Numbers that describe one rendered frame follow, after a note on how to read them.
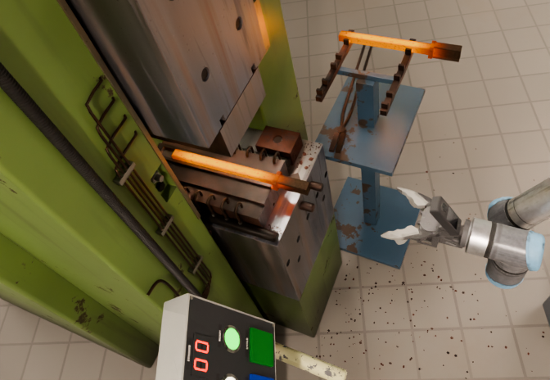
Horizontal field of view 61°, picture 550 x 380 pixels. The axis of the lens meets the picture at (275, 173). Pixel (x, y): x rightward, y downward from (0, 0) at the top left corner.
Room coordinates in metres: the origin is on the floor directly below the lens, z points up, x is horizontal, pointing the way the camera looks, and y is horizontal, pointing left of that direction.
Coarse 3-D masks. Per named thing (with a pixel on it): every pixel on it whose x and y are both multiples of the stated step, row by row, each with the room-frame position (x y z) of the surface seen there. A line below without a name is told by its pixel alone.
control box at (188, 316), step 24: (168, 312) 0.42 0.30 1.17; (192, 312) 0.40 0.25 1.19; (216, 312) 0.40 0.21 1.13; (240, 312) 0.41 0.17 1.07; (168, 336) 0.37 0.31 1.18; (192, 336) 0.35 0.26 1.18; (216, 336) 0.35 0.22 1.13; (240, 336) 0.36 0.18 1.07; (168, 360) 0.32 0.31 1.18; (192, 360) 0.30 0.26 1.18; (216, 360) 0.31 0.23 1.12; (240, 360) 0.31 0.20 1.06
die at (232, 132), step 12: (252, 72) 0.83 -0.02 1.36; (252, 84) 0.81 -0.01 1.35; (240, 96) 0.77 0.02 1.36; (252, 96) 0.80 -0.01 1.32; (264, 96) 0.84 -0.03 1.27; (240, 108) 0.76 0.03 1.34; (252, 108) 0.79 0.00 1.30; (228, 120) 0.72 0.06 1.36; (240, 120) 0.75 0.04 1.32; (228, 132) 0.71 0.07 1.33; (240, 132) 0.73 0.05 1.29; (180, 144) 0.77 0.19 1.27; (192, 144) 0.75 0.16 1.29; (216, 144) 0.70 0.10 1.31; (228, 144) 0.69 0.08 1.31
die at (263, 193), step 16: (160, 144) 1.06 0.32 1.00; (176, 144) 1.04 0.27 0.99; (176, 160) 0.97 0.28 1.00; (224, 160) 0.91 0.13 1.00; (240, 160) 0.90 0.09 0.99; (256, 160) 0.88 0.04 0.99; (272, 160) 0.86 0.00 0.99; (176, 176) 0.92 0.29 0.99; (192, 176) 0.90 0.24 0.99; (208, 176) 0.88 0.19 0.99; (224, 176) 0.86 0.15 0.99; (240, 176) 0.83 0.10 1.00; (192, 192) 0.85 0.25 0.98; (208, 192) 0.83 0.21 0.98; (224, 192) 0.80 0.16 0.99; (240, 192) 0.79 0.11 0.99; (256, 192) 0.77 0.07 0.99; (272, 192) 0.76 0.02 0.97; (208, 208) 0.79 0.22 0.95; (224, 208) 0.76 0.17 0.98; (240, 208) 0.74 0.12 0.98; (256, 208) 0.72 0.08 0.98; (272, 208) 0.74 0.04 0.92; (256, 224) 0.70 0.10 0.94
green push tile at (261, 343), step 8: (256, 328) 0.38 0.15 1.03; (256, 336) 0.36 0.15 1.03; (264, 336) 0.36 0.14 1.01; (272, 336) 0.37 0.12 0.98; (256, 344) 0.34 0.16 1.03; (264, 344) 0.35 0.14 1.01; (272, 344) 0.35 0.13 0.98; (256, 352) 0.33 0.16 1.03; (264, 352) 0.33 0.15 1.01; (272, 352) 0.33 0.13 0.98; (256, 360) 0.31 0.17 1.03; (264, 360) 0.31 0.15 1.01; (272, 360) 0.31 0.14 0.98
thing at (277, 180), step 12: (180, 156) 0.97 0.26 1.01; (192, 156) 0.96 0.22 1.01; (204, 156) 0.94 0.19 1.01; (216, 168) 0.89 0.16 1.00; (228, 168) 0.87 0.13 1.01; (240, 168) 0.86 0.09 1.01; (252, 168) 0.84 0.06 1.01; (264, 180) 0.79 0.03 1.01; (276, 180) 0.77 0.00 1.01; (288, 180) 0.76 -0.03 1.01; (300, 180) 0.75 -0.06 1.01; (300, 192) 0.72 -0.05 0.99
